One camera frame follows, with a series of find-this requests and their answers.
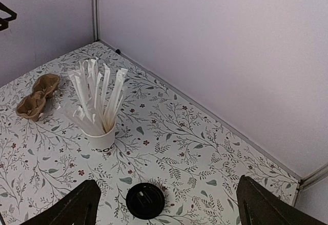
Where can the left aluminium corner post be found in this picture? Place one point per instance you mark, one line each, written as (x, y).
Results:
(95, 16)

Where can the white paper straw cup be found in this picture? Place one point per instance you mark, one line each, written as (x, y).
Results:
(102, 144)

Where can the black plastic cup lid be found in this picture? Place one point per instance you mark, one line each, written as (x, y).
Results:
(145, 201)

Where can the paper-wrapped straws bundle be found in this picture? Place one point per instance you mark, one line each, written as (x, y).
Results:
(98, 106)

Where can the brown cardboard cup carrier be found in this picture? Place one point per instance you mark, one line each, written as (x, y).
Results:
(32, 106)

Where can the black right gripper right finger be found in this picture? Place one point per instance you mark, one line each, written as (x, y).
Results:
(257, 205)

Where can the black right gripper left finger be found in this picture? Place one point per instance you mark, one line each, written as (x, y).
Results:
(78, 207)

